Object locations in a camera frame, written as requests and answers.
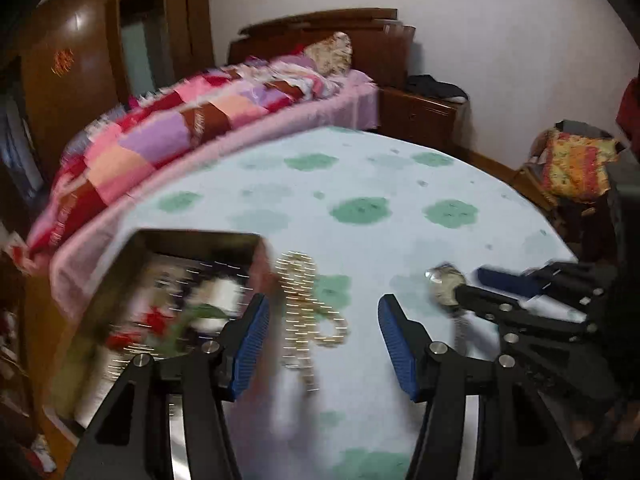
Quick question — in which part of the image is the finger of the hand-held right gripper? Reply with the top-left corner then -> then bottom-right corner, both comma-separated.
476,261 -> 617,311
452,284 -> 597,347

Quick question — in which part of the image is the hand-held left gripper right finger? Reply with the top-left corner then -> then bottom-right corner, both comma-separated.
377,294 -> 583,480

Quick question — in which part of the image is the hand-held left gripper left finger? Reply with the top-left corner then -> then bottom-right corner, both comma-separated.
65,292 -> 271,480

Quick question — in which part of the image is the metal band wristwatch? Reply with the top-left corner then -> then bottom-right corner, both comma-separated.
425,262 -> 477,357

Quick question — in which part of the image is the pearl necklace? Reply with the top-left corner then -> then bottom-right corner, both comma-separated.
275,250 -> 352,397

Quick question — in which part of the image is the pink metal tin box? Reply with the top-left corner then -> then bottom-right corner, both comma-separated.
47,229 -> 275,433

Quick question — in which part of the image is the printed paper leaflet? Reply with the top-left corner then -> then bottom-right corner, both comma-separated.
75,260 -> 246,421

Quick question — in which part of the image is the wicker chair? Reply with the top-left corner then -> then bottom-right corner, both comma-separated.
514,120 -> 626,243

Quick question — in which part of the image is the yellow patterned cushion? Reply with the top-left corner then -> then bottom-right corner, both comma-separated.
542,130 -> 619,204

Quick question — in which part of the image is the dark grey cloth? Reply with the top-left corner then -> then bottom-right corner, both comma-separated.
606,155 -> 640,306

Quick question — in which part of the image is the cloud print tablecloth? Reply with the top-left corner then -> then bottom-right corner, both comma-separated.
50,125 -> 587,480

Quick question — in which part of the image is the wooden nightstand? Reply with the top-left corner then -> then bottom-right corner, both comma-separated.
377,87 -> 472,162

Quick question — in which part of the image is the dark clothes pile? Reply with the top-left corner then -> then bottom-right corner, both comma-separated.
403,74 -> 469,104

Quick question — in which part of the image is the red hanging cloth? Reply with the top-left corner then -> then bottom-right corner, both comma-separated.
615,75 -> 640,132

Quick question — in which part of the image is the patchwork quilt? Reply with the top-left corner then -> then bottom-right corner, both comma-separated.
27,57 -> 347,257

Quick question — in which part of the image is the cluttered wooden shelf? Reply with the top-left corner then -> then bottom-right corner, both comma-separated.
0,230 -> 58,480

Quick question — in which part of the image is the wooden headboard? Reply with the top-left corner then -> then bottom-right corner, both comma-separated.
227,7 -> 417,92

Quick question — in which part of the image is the floral pillow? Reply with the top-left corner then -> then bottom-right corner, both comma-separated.
303,31 -> 354,77

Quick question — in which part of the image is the red paper decoration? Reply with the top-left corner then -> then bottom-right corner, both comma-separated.
51,48 -> 75,77

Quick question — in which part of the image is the wooden wardrobe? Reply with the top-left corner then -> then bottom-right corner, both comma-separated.
0,0 -> 216,226

